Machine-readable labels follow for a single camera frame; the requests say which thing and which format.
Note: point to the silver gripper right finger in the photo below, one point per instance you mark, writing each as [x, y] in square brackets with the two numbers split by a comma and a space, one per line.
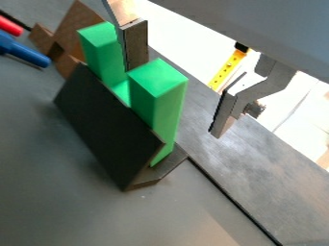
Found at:
[269, 79]

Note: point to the black angle fixture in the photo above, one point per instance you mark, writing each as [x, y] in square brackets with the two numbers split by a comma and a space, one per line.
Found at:
[118, 137]

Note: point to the green U-shaped block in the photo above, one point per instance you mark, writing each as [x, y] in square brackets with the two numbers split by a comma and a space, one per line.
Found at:
[151, 89]

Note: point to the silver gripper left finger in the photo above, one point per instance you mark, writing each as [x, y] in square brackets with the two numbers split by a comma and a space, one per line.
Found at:
[132, 31]

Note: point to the red peg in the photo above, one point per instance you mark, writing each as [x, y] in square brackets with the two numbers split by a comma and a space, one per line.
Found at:
[8, 26]

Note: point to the brown T-shaped block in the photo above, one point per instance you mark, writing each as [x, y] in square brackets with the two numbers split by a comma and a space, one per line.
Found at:
[60, 45]

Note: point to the blue peg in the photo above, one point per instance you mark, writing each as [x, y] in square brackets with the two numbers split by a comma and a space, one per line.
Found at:
[9, 46]

